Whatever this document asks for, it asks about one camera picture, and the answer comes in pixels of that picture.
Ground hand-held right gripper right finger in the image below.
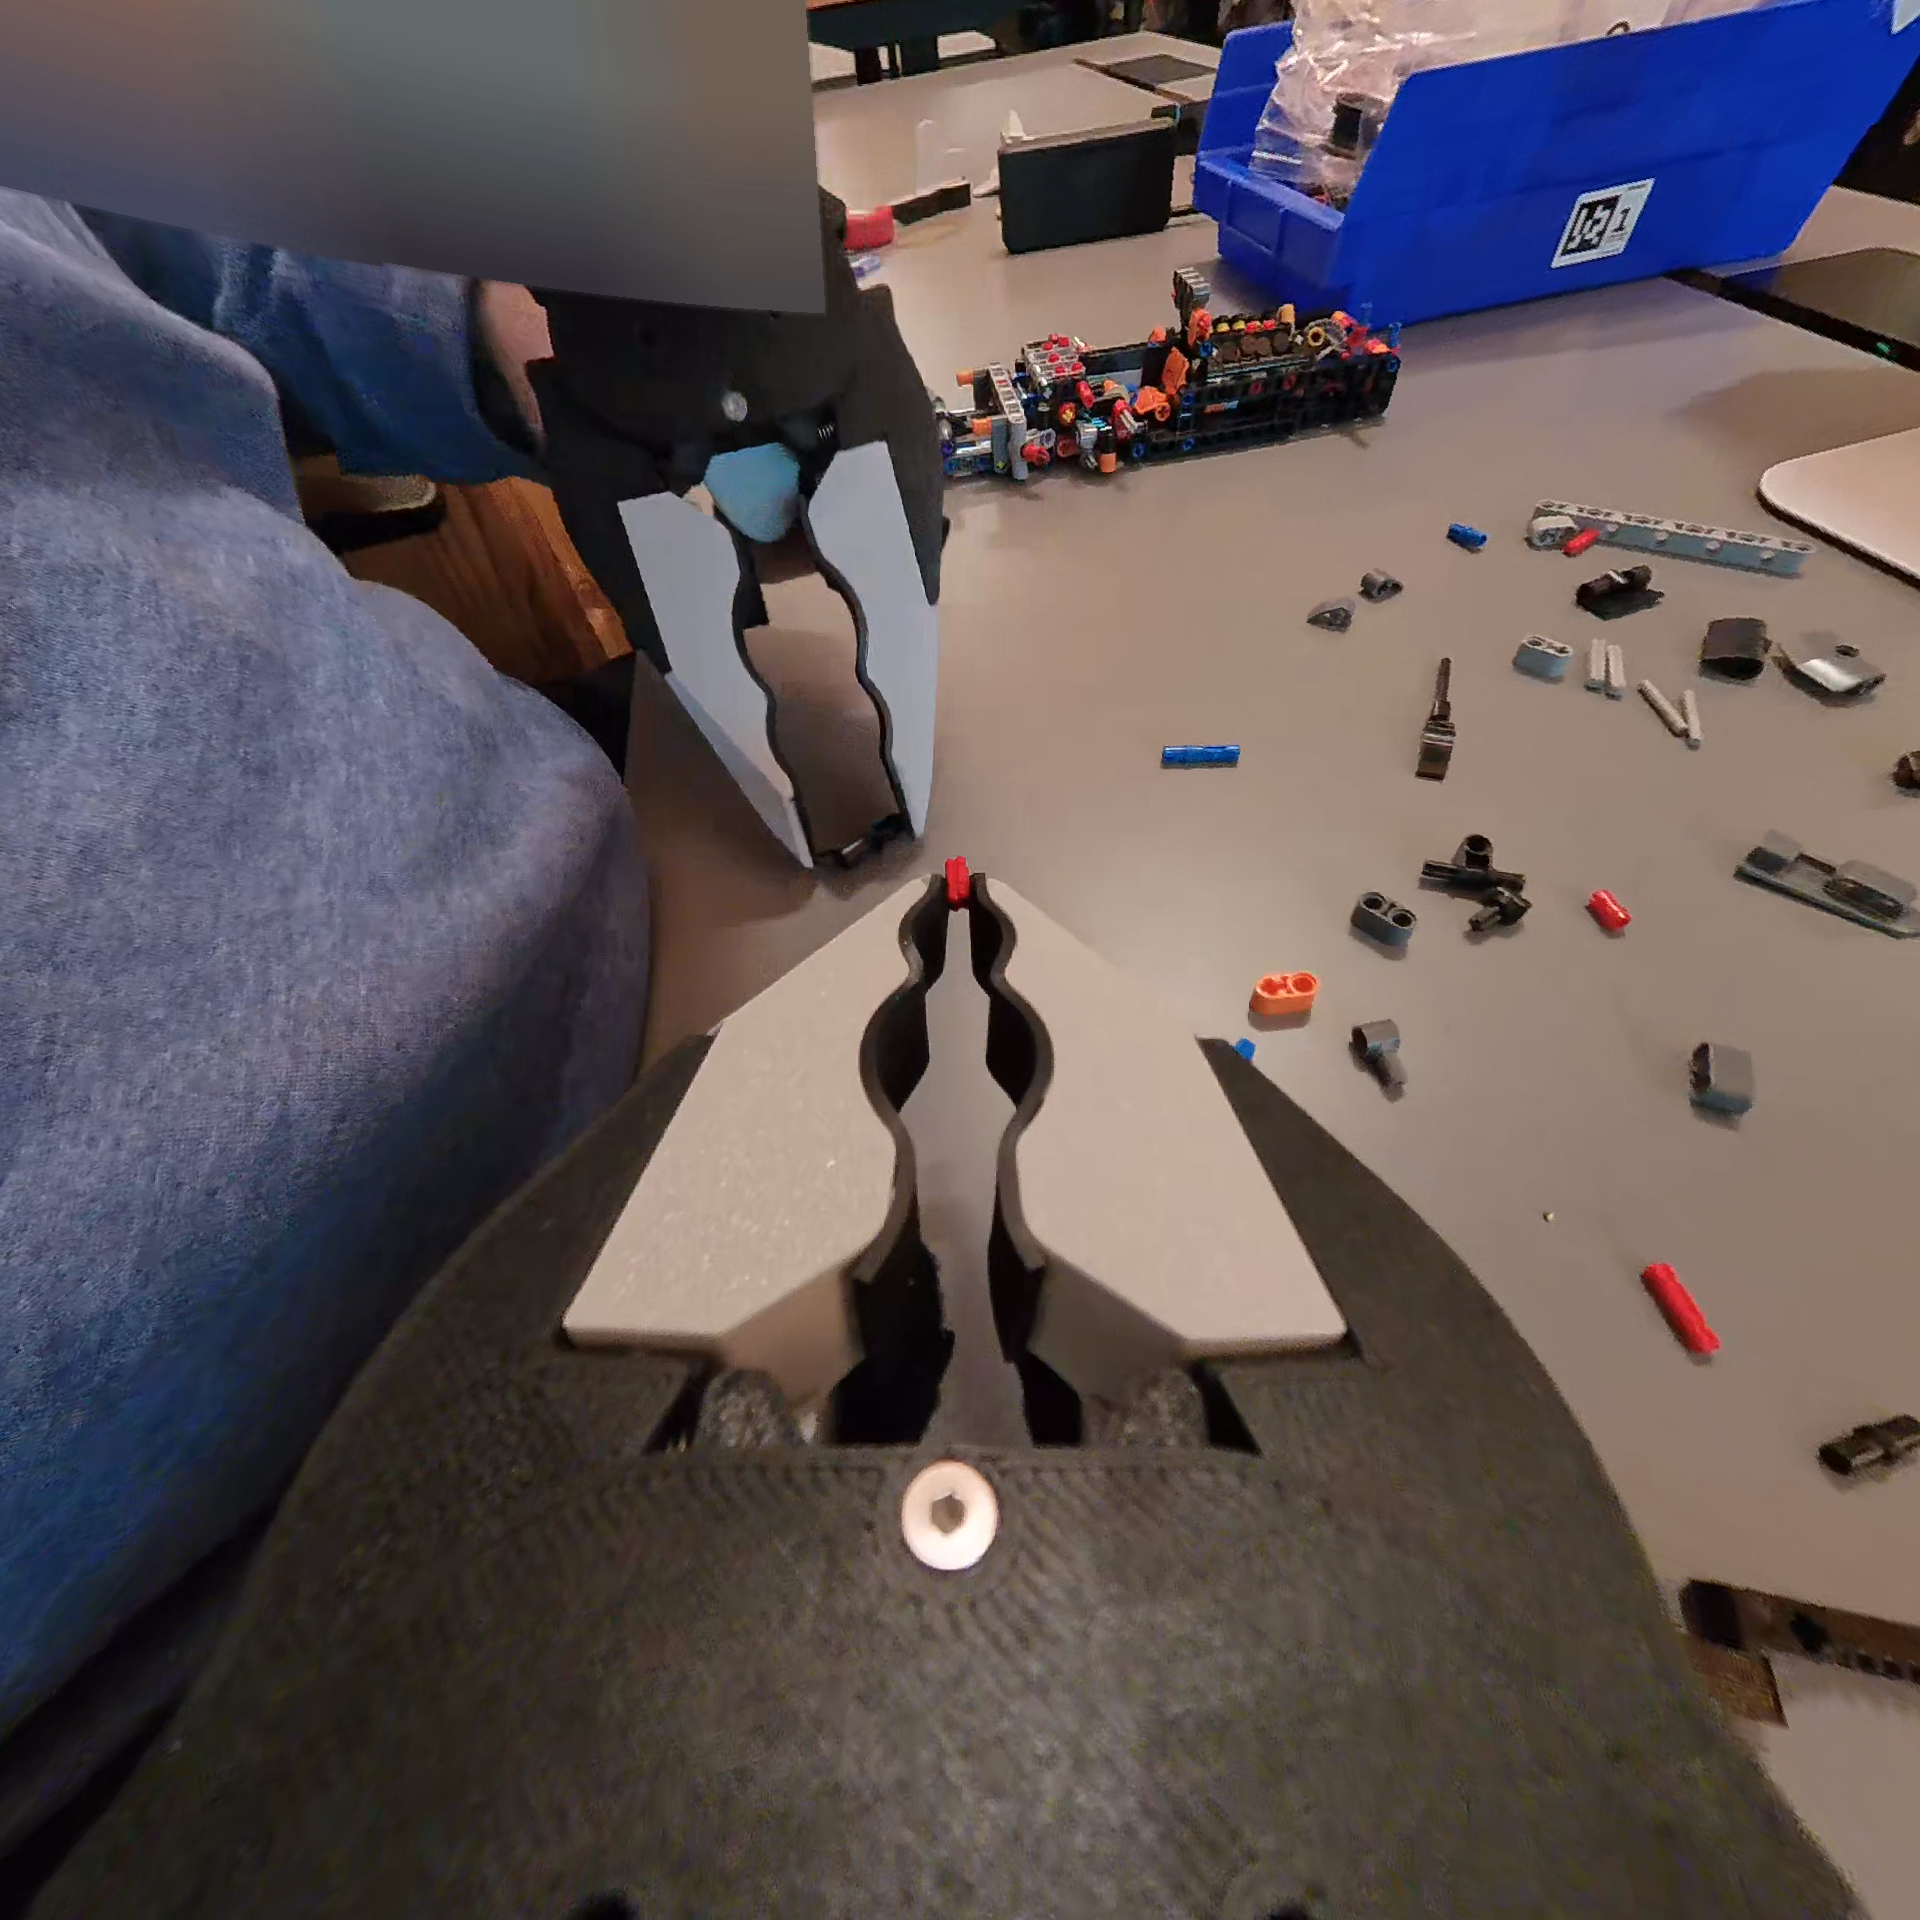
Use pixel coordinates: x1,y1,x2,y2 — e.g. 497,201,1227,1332
978,882,1346,1399

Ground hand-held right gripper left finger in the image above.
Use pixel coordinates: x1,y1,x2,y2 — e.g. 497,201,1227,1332
563,882,947,1419

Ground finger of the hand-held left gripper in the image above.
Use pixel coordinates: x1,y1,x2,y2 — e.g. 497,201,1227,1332
809,444,947,845
621,494,823,873

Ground partly built lego vehicle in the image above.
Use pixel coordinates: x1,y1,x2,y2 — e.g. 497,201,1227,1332
941,270,1403,483

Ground red lego axle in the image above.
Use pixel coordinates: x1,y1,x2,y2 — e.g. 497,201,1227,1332
1636,1259,1720,1360

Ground long grey lego beam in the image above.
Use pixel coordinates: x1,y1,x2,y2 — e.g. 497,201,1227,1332
1525,505,1819,573

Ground wooden furniture panel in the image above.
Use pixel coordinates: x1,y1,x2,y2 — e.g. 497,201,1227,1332
301,469,642,696

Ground red and black tool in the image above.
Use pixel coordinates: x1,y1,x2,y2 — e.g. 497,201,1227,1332
843,177,978,254

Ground black box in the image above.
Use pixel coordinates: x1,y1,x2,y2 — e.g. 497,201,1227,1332
1000,115,1179,254

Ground clear plastic bags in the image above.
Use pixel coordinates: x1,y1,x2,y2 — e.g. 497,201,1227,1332
1258,0,1655,203

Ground grey angled connector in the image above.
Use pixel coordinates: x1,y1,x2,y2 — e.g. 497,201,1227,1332
1736,826,1920,936

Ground blue storage bin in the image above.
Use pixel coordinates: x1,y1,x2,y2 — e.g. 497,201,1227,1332
1196,0,1920,321

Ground white printed tag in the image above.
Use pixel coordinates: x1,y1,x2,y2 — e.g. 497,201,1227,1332
1549,177,1655,270

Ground black flat device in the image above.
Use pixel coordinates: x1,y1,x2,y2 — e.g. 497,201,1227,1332
1671,244,1920,376

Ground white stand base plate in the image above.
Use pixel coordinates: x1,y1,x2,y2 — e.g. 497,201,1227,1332
1759,428,1920,585

